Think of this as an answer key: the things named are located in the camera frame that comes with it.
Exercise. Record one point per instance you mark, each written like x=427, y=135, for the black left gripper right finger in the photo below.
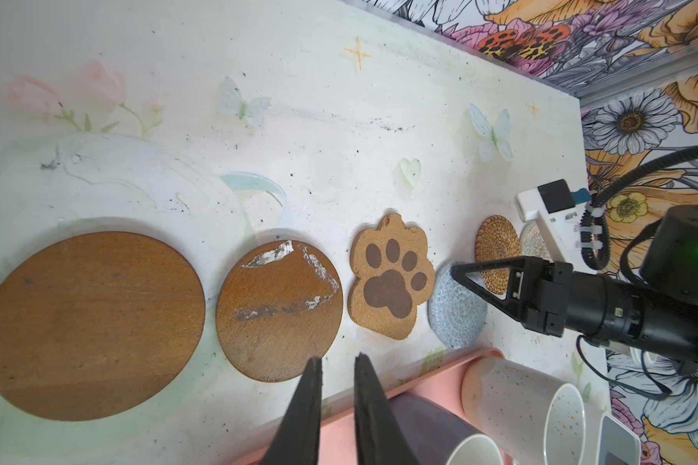
x=379, y=439

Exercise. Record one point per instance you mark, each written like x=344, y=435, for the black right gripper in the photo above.
x=549, y=297

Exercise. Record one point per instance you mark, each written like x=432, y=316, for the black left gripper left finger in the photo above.
x=297, y=440

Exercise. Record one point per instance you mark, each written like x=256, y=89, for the grey-blue woven round coaster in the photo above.
x=456, y=315

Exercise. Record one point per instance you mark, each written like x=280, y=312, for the multicolour zigzag round coaster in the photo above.
x=532, y=242

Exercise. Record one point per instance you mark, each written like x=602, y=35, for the woven rattan round coaster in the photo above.
x=496, y=240

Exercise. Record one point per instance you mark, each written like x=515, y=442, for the cork paw print coaster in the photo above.
x=393, y=277

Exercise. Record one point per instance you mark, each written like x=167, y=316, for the dark wooden scratched coaster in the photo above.
x=279, y=306

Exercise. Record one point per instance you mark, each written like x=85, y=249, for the plain brown wooden coaster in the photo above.
x=95, y=325

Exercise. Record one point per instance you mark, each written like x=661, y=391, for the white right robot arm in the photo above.
x=655, y=310

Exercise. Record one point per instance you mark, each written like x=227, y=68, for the pink silicone tray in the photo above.
x=441, y=387

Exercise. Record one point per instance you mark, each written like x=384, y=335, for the purple mug white inside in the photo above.
x=437, y=436

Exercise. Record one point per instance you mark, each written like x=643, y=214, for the white speckled mug right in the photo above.
x=533, y=417

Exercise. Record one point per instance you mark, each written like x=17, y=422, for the white grey square container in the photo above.
x=608, y=441

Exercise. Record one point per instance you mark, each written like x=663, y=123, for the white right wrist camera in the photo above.
x=556, y=209

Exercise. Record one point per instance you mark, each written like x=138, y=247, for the aluminium right corner post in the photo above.
x=656, y=73

